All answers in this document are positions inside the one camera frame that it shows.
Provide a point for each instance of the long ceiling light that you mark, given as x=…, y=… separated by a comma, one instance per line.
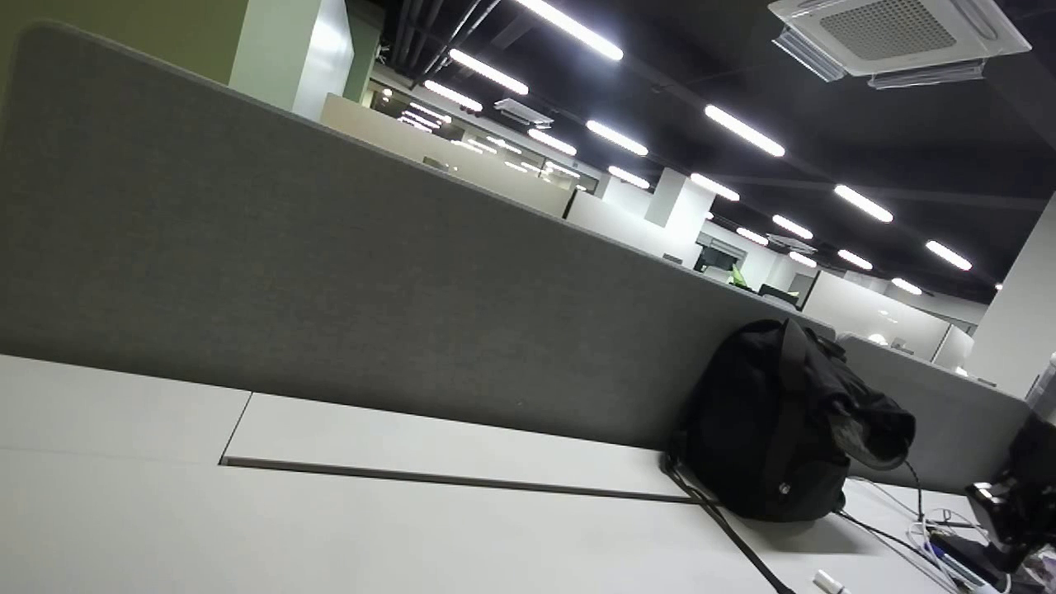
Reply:
x=861, y=204
x=572, y=27
x=948, y=254
x=713, y=186
x=617, y=138
x=793, y=227
x=452, y=98
x=488, y=71
x=629, y=175
x=743, y=131
x=855, y=259
x=552, y=143

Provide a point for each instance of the grey partition panel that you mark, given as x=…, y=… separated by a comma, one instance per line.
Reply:
x=332, y=284

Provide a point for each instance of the white tube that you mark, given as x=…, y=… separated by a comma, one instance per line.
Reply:
x=827, y=583

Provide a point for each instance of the black backpack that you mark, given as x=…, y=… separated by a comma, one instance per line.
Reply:
x=771, y=430

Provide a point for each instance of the ceiling air conditioner unit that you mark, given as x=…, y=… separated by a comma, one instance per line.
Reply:
x=895, y=38

